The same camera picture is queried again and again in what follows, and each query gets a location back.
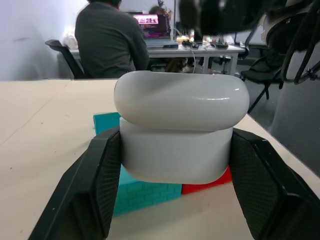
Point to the open laptop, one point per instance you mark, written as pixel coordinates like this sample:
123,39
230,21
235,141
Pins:
155,30

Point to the teal plastic tray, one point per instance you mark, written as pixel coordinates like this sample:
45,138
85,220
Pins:
147,197

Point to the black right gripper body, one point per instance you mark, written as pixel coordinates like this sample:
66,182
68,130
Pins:
220,17

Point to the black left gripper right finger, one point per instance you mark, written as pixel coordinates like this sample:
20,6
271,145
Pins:
272,195

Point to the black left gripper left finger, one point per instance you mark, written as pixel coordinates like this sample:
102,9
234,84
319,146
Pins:
82,190

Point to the white charging case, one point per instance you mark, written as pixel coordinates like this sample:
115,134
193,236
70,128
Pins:
180,120

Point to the grey office desk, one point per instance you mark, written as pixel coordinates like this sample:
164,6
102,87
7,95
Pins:
200,51

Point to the black office chair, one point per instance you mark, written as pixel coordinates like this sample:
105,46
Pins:
65,57

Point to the black folding chair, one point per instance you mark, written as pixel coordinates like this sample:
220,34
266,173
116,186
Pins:
262,77

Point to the red plastic tray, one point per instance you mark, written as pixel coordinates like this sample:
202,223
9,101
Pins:
200,188

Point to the person in grey sweater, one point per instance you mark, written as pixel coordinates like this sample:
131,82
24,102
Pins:
110,45

